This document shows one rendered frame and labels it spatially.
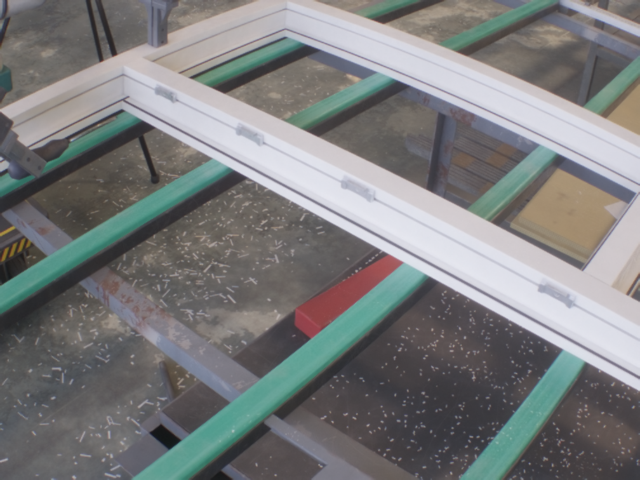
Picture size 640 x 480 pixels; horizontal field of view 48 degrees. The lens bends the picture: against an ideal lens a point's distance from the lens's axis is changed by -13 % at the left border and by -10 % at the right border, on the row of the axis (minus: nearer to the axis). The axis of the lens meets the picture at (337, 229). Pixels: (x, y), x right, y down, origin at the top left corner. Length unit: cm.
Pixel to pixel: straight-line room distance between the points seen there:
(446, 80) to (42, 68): 250
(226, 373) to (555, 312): 39
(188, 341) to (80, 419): 103
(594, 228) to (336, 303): 57
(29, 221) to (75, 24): 297
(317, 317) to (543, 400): 50
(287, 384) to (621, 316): 39
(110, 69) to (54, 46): 254
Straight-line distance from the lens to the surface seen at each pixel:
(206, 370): 91
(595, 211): 163
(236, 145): 115
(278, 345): 126
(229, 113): 115
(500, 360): 130
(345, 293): 130
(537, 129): 134
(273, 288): 224
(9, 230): 201
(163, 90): 123
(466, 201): 159
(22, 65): 370
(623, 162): 129
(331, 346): 88
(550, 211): 158
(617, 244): 102
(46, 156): 110
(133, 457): 116
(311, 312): 126
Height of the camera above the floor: 150
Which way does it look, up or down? 37 degrees down
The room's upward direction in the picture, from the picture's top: 6 degrees clockwise
